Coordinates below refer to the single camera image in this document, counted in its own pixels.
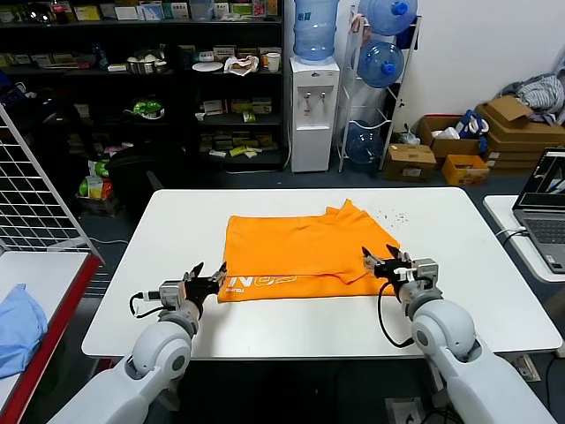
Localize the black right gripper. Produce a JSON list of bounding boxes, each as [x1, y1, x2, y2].
[[361, 243, 416, 292]]

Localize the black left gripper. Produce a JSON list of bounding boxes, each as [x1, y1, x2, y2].
[[183, 261, 229, 306]]

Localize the orange t-shirt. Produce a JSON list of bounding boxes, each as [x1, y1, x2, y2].
[[216, 198, 402, 305]]

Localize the grey pile of clothes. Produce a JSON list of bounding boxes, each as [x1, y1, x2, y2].
[[498, 70, 565, 125]]

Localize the closed brown cardboard box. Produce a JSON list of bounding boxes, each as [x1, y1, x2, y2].
[[382, 143, 438, 183]]

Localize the large white work table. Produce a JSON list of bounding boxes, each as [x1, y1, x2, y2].
[[80, 187, 562, 358]]

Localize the white metal jug rack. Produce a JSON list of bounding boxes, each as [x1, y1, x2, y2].
[[337, 4, 423, 173]]

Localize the yellow cardboard box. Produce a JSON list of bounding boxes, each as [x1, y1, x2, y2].
[[441, 153, 491, 186]]

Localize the small white side table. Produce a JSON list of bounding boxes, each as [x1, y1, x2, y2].
[[482, 193, 565, 284]]

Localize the black office chair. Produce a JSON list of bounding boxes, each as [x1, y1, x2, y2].
[[105, 143, 195, 220]]

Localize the white water dispenser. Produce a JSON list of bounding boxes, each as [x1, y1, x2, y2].
[[290, 57, 341, 173]]

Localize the open brown cardboard box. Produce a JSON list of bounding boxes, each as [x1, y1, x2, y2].
[[415, 114, 483, 159]]

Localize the basket of snack packs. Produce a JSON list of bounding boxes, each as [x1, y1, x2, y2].
[[75, 161, 120, 217]]

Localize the blue and white bag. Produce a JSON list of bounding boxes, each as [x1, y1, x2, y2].
[[455, 109, 490, 140]]

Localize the grey floor socket box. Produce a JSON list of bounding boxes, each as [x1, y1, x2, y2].
[[384, 397, 426, 424]]

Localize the grey laptop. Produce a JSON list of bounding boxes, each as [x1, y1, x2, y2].
[[511, 148, 565, 274]]

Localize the red-edged white table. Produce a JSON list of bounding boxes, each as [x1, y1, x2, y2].
[[0, 251, 107, 424]]

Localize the green toy vegetables bowl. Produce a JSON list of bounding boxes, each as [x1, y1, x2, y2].
[[127, 99, 167, 120]]

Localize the stack of flat cardboard boxes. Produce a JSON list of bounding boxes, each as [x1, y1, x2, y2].
[[475, 95, 565, 171]]

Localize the light blue cloth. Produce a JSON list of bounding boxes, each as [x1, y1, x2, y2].
[[0, 284, 49, 381]]

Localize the white and red plastic bag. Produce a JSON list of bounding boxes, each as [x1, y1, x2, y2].
[[223, 55, 260, 79]]

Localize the metal bowl with white buns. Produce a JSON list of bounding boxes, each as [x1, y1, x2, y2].
[[126, 49, 169, 75]]

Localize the upright blue water jug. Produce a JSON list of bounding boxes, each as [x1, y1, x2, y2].
[[293, 0, 340, 67]]

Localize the dark spray bottle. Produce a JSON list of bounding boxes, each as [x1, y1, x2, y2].
[[92, 42, 109, 71]]

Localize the black shelving unit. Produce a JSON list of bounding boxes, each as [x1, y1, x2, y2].
[[0, 0, 284, 173]]

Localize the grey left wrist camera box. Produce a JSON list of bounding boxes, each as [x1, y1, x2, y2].
[[158, 279, 186, 308]]

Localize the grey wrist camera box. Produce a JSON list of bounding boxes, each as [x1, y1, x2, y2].
[[412, 258, 441, 291], [158, 279, 186, 308]]

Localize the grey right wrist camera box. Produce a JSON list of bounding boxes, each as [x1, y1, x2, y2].
[[412, 258, 441, 291]]

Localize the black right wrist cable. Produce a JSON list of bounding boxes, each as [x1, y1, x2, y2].
[[377, 282, 416, 350]]

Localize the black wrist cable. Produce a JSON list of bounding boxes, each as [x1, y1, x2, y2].
[[377, 282, 416, 350], [128, 289, 162, 319]]

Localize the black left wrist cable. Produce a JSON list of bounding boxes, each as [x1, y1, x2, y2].
[[128, 289, 162, 319]]

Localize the laptop charger cable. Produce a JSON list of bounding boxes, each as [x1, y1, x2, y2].
[[494, 225, 528, 242]]

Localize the white wire grid panel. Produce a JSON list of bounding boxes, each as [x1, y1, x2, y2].
[[0, 103, 107, 266]]

